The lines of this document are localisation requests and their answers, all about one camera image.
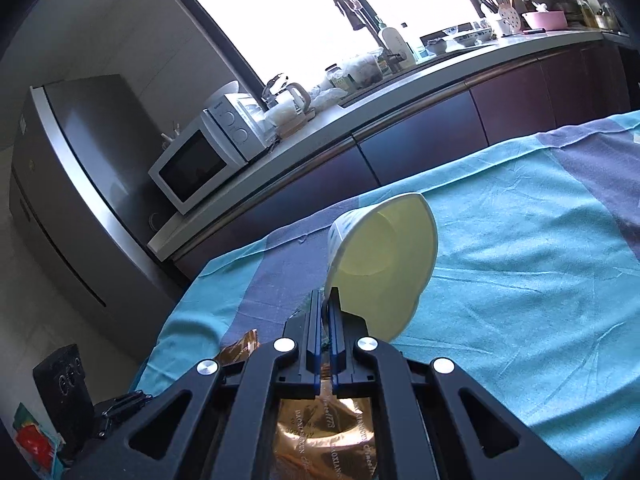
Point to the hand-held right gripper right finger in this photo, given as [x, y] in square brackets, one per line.
[336, 350]

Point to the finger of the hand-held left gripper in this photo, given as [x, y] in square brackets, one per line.
[122, 412]

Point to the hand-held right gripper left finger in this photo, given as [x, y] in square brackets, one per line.
[314, 350]

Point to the brown foil snack wrapper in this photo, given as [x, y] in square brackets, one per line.
[320, 435]

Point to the white paper cup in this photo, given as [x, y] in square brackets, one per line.
[385, 255]

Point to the red printed packaging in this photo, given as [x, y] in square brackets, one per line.
[35, 447]

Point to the teal grey patterned cloth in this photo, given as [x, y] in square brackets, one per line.
[525, 260]

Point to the grey refrigerator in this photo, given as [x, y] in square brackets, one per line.
[75, 185]

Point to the white kitchen countertop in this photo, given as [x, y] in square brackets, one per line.
[320, 130]

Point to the white microwave oven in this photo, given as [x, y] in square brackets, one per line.
[190, 165]

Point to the dark base cabinets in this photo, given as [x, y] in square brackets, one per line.
[415, 130]

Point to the white coffee dripper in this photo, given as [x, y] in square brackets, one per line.
[282, 117]

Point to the glass kettle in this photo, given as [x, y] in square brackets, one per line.
[292, 96]

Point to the small white ornament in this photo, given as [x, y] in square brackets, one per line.
[171, 135]

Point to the white bowl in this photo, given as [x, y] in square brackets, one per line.
[224, 92]

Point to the clear glass jar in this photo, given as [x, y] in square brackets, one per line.
[364, 67]

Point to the white pump bottle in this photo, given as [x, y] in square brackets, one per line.
[395, 45]

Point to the small dark bowl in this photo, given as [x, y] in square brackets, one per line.
[434, 46]

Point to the dark framed window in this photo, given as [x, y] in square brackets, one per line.
[280, 20]

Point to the dark kitchen faucet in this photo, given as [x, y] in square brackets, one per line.
[352, 12]

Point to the blue patterned bowl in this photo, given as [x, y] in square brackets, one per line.
[470, 37]

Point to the white utensil holder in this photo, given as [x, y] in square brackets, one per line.
[507, 20]

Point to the pink mixing bowl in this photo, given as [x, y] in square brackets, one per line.
[545, 20]

